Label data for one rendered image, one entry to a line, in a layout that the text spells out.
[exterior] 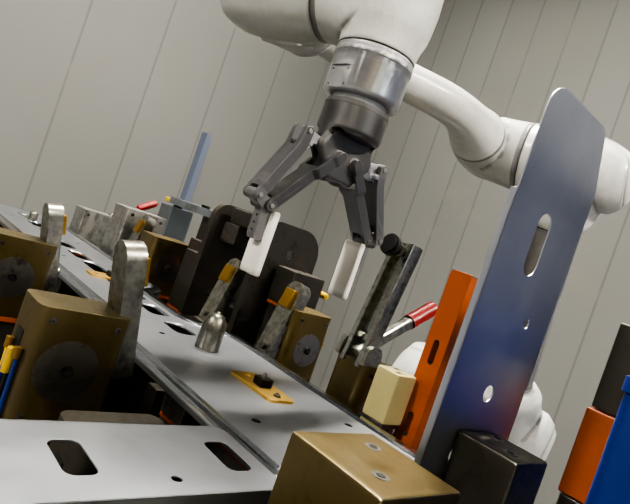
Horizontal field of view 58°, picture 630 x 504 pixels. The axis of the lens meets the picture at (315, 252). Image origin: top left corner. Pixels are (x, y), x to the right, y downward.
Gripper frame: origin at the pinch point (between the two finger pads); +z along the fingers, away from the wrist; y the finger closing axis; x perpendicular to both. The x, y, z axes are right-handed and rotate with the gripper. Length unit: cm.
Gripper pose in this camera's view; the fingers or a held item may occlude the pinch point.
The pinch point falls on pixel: (299, 276)
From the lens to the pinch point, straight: 64.8
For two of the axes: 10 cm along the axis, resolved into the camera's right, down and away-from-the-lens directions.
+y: -7.1, -2.3, -6.7
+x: 6.3, 2.3, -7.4
